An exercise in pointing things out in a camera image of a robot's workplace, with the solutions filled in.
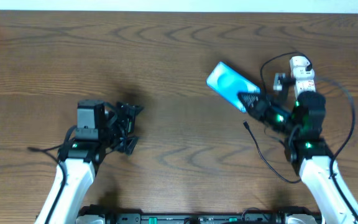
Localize black charger cable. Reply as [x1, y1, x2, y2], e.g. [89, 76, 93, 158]
[242, 51, 313, 185]

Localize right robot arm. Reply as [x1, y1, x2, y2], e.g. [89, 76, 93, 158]
[237, 91, 358, 223]

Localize black usb charger plug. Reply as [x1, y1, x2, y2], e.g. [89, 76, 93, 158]
[305, 62, 313, 72]

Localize white power strip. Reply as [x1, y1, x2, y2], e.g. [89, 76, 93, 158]
[290, 56, 316, 98]

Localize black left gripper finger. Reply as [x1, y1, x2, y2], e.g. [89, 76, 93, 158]
[124, 136, 139, 155]
[126, 104, 144, 117]

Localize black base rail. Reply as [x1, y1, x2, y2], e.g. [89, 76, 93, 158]
[75, 205, 326, 224]

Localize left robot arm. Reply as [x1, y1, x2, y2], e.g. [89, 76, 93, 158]
[35, 100, 143, 223]

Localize blue screen smartphone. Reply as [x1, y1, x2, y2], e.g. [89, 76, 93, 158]
[206, 62, 260, 113]

